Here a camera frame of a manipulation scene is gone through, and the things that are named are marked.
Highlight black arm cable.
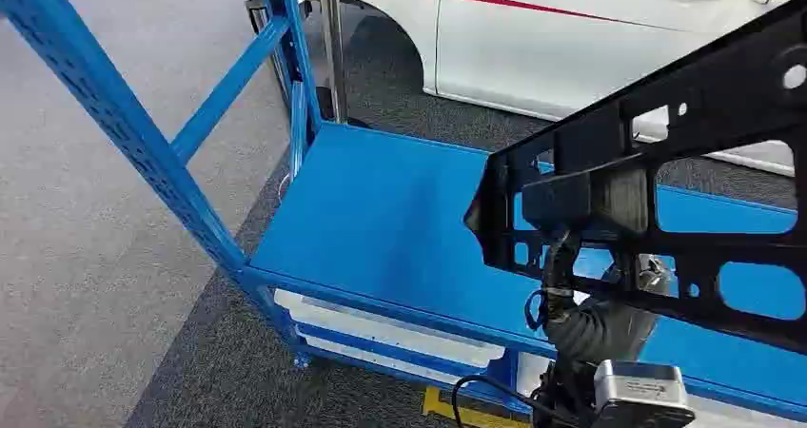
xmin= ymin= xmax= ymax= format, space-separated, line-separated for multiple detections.
xmin=450 ymin=374 xmax=572 ymax=428

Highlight steel pole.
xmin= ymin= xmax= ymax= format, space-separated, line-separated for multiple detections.
xmin=317 ymin=0 xmax=349 ymax=124

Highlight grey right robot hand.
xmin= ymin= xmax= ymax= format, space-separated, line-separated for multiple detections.
xmin=524 ymin=226 xmax=674 ymax=366

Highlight black metal frame part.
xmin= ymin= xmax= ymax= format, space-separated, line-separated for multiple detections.
xmin=463 ymin=0 xmax=807 ymax=357

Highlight white car with red stripe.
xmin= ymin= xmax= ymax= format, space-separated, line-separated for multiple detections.
xmin=242 ymin=0 xmax=807 ymax=178

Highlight yellow floor marker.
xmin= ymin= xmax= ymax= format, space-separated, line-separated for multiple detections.
xmin=421 ymin=385 xmax=532 ymax=428

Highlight blue metal shelf rack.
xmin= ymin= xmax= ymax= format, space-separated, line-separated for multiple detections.
xmin=0 ymin=0 xmax=807 ymax=423

